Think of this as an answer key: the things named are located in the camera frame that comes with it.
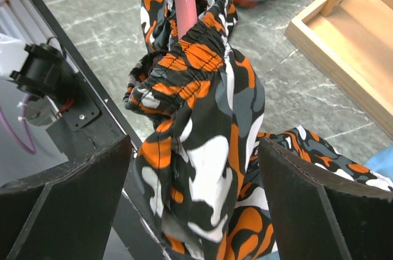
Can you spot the camouflage patterned shorts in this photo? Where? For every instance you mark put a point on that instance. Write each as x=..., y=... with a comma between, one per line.
x=198, y=171

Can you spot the grey-blue cloth in basket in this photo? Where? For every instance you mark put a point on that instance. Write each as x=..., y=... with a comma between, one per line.
x=382, y=162

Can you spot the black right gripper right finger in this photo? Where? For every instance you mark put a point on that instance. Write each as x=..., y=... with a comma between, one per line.
x=319, y=215

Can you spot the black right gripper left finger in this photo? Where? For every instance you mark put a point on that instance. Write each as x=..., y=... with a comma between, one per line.
x=67, y=211

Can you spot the aluminium extrusion rail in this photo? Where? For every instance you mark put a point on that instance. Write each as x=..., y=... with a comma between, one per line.
x=21, y=19

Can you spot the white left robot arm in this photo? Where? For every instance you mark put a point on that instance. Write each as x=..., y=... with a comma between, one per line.
x=40, y=70

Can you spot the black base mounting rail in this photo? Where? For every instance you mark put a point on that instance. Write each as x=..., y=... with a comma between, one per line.
x=95, y=120

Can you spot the wooden clothes rack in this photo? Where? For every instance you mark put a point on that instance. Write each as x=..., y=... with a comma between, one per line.
x=351, y=42

